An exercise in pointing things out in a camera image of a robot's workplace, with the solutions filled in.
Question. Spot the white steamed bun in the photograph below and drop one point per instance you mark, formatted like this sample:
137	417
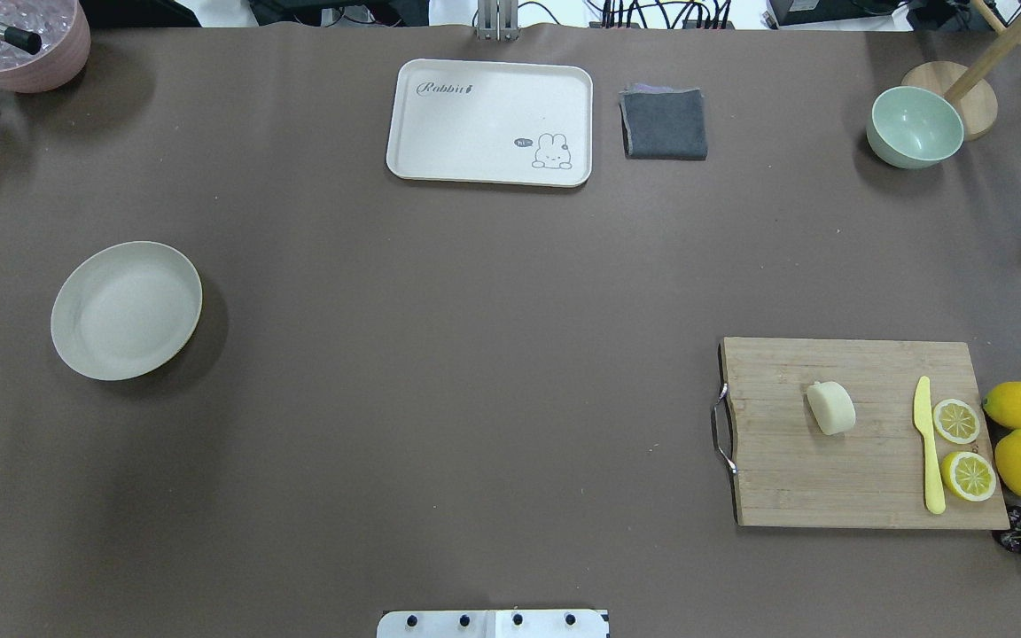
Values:
832	407

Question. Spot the cream round plate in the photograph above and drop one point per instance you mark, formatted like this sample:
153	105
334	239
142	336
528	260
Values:
126	311

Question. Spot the cream rabbit tray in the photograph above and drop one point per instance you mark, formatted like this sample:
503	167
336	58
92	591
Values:
492	123

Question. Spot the folded grey cloth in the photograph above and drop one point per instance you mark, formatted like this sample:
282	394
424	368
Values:
663	123

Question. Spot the bamboo cutting board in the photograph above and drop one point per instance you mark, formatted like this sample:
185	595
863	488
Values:
785	472

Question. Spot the yellow plastic knife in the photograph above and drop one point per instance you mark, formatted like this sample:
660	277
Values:
935	501

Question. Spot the mint green bowl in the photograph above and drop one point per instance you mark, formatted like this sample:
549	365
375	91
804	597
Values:
913	128

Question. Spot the upper lemon half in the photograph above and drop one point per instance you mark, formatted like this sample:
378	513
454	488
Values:
957	421

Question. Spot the lemon half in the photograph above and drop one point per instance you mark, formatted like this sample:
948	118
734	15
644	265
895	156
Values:
957	421
969	476

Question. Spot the lower lemon half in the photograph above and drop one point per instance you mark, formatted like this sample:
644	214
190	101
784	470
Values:
969	476

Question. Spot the wooden cup stand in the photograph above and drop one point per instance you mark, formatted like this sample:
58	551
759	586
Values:
966	88

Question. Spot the pink ice bowl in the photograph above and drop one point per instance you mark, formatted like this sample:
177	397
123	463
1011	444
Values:
65	35

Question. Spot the aluminium frame post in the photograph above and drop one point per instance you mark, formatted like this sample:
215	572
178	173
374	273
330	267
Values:
497	20

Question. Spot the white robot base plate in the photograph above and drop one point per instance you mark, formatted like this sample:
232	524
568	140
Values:
496	623

